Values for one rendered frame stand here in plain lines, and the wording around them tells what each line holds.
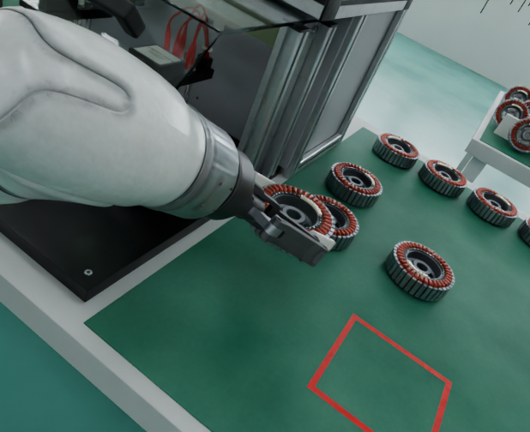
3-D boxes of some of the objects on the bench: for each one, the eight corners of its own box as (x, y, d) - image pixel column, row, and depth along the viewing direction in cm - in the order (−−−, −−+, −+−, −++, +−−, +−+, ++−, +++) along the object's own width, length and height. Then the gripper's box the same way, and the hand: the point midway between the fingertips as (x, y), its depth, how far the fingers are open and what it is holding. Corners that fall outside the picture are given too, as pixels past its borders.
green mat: (623, 782, 37) (625, 782, 37) (83, 323, 52) (83, 321, 52) (581, 255, 110) (582, 254, 110) (363, 127, 125) (363, 126, 125)
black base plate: (84, 303, 54) (87, 290, 53) (-218, 51, 70) (-222, 37, 68) (277, 176, 91) (281, 166, 89) (51, 29, 106) (51, 20, 105)
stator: (403, 246, 86) (413, 231, 84) (454, 288, 81) (466, 273, 79) (372, 266, 78) (382, 250, 76) (426, 313, 74) (439, 297, 71)
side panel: (288, 179, 91) (362, 15, 72) (275, 171, 92) (346, 7, 73) (340, 142, 113) (408, 9, 94) (330, 136, 114) (395, 3, 95)
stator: (358, 231, 85) (367, 215, 83) (340, 261, 76) (349, 246, 74) (305, 200, 87) (313, 184, 85) (281, 226, 78) (289, 210, 76)
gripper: (118, 134, 49) (229, 187, 68) (249, 293, 38) (337, 303, 57) (162, 77, 48) (262, 147, 67) (310, 225, 37) (379, 259, 56)
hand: (291, 216), depth 61 cm, fingers closed on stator, 11 cm apart
